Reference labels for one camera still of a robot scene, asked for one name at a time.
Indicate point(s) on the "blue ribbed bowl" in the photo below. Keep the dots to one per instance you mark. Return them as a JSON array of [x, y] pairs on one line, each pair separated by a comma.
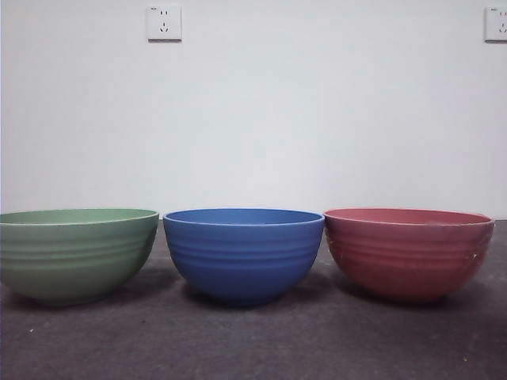
[[241, 261]]

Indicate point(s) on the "white wall socket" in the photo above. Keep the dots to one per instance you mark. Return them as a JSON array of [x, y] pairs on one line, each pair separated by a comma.
[[497, 24], [165, 23]]

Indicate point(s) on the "green ribbed bowl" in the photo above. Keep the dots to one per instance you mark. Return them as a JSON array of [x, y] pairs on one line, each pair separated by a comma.
[[75, 257]]

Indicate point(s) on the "red ribbed bowl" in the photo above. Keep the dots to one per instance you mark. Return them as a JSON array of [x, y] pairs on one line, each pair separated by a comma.
[[408, 261]]

